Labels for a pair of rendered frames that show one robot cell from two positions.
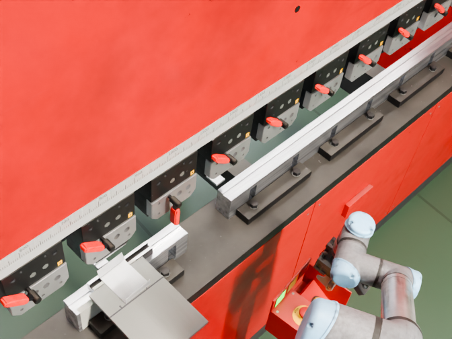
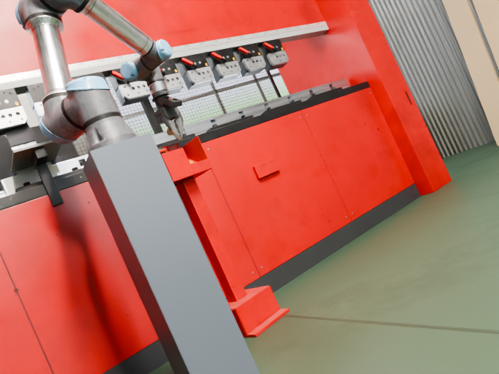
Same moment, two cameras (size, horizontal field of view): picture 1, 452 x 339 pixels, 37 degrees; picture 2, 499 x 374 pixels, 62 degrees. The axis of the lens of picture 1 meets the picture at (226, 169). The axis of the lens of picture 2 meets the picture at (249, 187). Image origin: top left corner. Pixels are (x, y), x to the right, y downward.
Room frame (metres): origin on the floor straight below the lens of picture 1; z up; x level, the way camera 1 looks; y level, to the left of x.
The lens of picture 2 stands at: (-0.57, -1.02, 0.49)
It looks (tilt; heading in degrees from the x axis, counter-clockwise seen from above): 1 degrees up; 16
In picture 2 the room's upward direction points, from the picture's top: 25 degrees counter-clockwise
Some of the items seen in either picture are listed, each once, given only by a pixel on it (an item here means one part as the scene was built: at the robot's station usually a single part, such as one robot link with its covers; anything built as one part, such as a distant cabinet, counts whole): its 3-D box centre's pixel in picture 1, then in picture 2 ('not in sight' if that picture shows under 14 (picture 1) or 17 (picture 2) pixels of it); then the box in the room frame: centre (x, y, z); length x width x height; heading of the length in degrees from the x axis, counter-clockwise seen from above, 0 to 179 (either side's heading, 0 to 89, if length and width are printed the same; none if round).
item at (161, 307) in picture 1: (148, 309); (36, 155); (0.83, 0.15, 1.00); 0.26 x 0.18 x 0.01; 51
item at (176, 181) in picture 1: (163, 177); (50, 102); (1.06, 0.15, 1.26); 0.15 x 0.09 x 0.17; 141
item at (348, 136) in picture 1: (351, 133); (231, 125); (1.67, -0.42, 0.89); 0.30 x 0.05 x 0.03; 141
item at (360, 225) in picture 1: (356, 233); (151, 71); (1.06, -0.36, 1.14); 0.09 x 0.08 x 0.11; 167
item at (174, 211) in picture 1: (173, 210); not in sight; (1.01, 0.12, 1.20); 0.04 x 0.02 x 0.10; 51
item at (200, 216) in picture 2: not in sight; (211, 239); (1.04, -0.31, 0.39); 0.06 x 0.06 x 0.54; 58
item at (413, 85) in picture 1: (416, 83); (282, 108); (1.97, -0.67, 0.89); 0.30 x 0.05 x 0.03; 141
